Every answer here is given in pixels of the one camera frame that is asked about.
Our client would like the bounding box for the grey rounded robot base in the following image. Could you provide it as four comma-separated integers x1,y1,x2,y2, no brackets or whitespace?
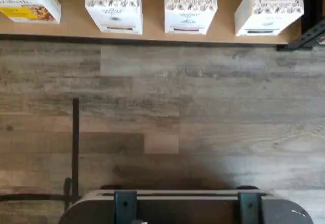
58,184,315,224

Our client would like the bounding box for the wooden shelf board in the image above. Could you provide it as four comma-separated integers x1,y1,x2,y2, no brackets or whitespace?
0,0,303,44

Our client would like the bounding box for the white tea box black strip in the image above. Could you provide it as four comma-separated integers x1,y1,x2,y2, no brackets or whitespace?
234,0,305,37

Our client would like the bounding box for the white tea box yellow strip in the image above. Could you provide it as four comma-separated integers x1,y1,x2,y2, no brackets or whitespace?
85,0,143,35

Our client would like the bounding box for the black floor tape strip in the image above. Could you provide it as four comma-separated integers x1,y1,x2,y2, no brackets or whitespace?
72,98,80,206

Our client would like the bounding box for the white and yellow granola box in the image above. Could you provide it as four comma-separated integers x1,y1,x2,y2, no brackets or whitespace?
0,0,62,25

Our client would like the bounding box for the white tea box pink strip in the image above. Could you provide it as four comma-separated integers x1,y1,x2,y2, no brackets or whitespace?
164,0,218,34

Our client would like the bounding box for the dark green base bracket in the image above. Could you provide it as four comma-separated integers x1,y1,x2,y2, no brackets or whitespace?
237,191,264,224
113,190,138,224

